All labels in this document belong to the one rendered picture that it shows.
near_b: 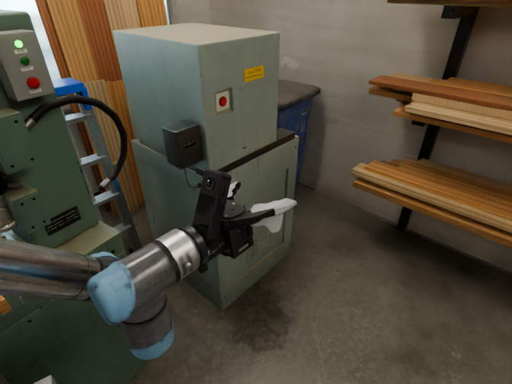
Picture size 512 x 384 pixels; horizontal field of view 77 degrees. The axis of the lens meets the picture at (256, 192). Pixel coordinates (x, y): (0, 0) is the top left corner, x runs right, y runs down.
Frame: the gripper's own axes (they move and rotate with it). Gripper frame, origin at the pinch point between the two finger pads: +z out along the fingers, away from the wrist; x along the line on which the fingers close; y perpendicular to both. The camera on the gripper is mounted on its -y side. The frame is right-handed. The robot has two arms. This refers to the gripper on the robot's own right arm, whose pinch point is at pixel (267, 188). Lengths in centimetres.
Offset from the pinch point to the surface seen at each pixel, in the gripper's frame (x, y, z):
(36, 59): -66, -27, -14
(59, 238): -78, 30, -25
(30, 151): -65, -4, -24
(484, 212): 23, 66, 133
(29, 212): -66, 12, -31
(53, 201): -77, 16, -22
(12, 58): -65, -28, -20
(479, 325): 35, 130, 122
